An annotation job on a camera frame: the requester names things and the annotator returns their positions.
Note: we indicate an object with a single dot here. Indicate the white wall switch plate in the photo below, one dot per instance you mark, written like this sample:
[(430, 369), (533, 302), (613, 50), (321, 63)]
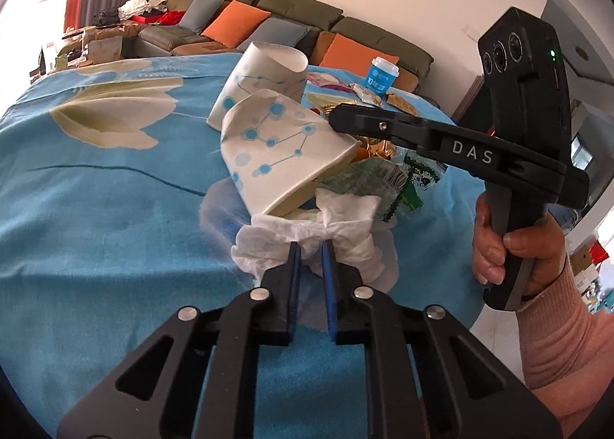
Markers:
[(468, 30)]

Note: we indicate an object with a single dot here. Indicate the green patterned wrapper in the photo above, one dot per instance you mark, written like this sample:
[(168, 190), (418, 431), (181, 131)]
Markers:
[(364, 180)]

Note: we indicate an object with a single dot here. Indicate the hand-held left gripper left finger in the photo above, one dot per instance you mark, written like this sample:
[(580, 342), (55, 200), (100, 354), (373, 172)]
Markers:
[(293, 276)]

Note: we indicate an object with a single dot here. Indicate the white cloth pile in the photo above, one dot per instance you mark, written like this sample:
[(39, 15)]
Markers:
[(139, 7)]

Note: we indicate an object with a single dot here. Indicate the person's right hand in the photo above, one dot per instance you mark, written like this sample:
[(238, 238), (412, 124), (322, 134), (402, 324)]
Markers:
[(547, 256)]

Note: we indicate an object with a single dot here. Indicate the pink packet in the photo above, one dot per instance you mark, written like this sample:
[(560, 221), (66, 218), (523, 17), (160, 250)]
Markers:
[(326, 81)]

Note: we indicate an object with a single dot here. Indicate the white tissue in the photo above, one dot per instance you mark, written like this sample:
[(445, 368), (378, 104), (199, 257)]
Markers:
[(350, 213)]

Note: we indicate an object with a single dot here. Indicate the brown paper bag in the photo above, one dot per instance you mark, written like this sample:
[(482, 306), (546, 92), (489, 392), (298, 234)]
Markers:
[(105, 49)]

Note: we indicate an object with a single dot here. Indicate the orange cushion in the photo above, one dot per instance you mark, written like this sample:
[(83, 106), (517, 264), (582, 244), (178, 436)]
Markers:
[(350, 53), (235, 24)]

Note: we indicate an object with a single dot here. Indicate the crushed white dotted paper cup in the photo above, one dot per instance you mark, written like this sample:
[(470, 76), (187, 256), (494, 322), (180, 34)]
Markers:
[(268, 156), (259, 69)]

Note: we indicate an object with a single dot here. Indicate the blue floral blanket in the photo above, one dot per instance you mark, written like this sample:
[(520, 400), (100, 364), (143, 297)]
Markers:
[(120, 204)]

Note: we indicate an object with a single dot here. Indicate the red cloth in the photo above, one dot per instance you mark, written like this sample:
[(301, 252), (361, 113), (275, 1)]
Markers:
[(170, 18)]

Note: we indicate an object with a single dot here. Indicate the brown snack packet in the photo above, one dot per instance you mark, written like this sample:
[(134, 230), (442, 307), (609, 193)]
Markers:
[(402, 102)]

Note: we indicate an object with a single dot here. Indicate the olive green sofa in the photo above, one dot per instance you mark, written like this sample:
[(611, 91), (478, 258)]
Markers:
[(297, 7)]

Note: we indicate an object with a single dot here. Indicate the large grey-blue cushion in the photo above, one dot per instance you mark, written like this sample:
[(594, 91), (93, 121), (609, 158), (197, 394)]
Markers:
[(278, 38)]

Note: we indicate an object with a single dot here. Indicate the person's right forearm pink sleeve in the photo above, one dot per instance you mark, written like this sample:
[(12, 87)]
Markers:
[(566, 348)]

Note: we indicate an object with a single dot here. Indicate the blue paper cup white lid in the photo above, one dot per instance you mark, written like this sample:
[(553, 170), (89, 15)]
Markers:
[(381, 74)]

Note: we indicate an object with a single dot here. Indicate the white snack packet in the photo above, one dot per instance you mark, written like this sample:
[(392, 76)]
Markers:
[(367, 94)]

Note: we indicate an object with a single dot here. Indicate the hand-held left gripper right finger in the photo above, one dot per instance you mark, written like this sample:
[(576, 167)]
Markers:
[(328, 276)]

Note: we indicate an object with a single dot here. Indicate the small grey-blue cushion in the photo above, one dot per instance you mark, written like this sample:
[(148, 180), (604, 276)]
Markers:
[(199, 12)]

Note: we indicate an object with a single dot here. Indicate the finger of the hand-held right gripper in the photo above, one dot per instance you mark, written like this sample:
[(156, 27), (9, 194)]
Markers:
[(369, 125)]

